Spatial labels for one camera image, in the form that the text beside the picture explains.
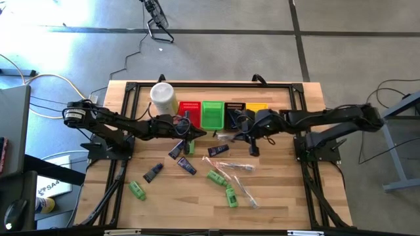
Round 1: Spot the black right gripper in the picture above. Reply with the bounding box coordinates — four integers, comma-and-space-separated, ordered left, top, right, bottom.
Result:
232, 108, 291, 157

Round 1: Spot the dark blue toothpaste tube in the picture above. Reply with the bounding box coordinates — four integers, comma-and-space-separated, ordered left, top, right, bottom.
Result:
142, 163, 164, 184
177, 156, 198, 176
207, 144, 230, 157
168, 140, 186, 161

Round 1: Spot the grey cabinet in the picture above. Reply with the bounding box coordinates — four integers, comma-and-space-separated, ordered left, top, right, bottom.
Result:
0, 84, 32, 180

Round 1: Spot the silver aluminium bar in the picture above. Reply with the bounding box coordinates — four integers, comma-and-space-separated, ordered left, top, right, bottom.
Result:
104, 229, 142, 236
287, 230, 326, 236

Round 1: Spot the white printed box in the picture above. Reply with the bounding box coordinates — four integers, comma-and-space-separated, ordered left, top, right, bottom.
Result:
35, 155, 73, 199

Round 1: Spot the black computer mouse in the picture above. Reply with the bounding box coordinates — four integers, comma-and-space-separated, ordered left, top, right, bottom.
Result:
3, 199, 29, 232

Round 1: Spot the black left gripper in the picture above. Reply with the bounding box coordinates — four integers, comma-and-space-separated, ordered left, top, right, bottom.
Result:
149, 110, 207, 155

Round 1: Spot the red plastic basket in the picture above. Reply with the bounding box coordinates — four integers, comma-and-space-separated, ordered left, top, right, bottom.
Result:
177, 100, 202, 130

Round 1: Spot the black aluminium table frame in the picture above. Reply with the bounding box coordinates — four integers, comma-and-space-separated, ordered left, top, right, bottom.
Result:
73, 81, 354, 230

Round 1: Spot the yellow plastic basket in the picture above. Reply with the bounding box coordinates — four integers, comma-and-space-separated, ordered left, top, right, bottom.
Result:
245, 102, 270, 114

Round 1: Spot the green plastic basket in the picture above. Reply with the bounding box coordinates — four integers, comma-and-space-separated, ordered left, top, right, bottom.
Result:
200, 100, 225, 131

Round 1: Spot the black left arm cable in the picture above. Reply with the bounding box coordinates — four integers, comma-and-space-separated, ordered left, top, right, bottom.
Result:
173, 116, 192, 137

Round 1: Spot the black side desk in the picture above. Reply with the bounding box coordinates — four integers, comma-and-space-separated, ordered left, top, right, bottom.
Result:
0, 153, 87, 232

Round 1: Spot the grey floor bar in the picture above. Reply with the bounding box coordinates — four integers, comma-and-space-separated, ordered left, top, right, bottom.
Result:
0, 68, 37, 78

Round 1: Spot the yellow white cup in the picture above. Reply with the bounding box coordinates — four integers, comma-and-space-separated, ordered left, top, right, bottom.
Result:
34, 196, 56, 214

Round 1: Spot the yellow floor cable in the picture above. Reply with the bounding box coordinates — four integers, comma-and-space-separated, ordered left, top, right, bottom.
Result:
0, 54, 87, 119

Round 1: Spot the black floor cable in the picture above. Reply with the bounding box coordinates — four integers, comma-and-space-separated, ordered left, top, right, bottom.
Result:
89, 6, 148, 98
357, 78, 420, 165

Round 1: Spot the white green wipes canister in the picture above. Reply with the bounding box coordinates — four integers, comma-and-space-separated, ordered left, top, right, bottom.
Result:
150, 81, 180, 118

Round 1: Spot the black plastic basket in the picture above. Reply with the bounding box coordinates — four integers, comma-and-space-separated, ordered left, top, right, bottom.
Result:
223, 102, 247, 132

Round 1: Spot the grey metal table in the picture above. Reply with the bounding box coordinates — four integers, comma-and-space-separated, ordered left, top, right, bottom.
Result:
380, 90, 420, 193

